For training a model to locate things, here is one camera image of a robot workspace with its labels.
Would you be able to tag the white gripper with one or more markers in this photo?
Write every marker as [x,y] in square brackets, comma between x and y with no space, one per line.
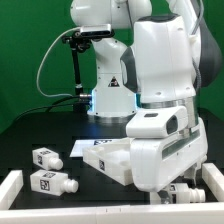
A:
[155,163]

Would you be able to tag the white square table top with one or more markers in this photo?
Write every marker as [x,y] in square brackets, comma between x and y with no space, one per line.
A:
[112,159]

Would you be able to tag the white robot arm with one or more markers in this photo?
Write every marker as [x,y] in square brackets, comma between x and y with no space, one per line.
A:
[165,64]

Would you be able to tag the white marker sheet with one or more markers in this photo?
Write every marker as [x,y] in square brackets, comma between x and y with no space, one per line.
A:
[79,145]

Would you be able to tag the white U-shaped fence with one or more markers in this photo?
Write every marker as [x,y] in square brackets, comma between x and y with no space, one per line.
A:
[197,213]

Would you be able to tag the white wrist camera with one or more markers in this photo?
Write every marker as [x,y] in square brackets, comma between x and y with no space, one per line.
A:
[157,123]

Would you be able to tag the black camera stand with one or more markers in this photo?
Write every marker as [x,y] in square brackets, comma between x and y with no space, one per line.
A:
[79,42]

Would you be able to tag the grey camera on stand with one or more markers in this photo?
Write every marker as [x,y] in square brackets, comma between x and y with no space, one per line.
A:
[95,30]

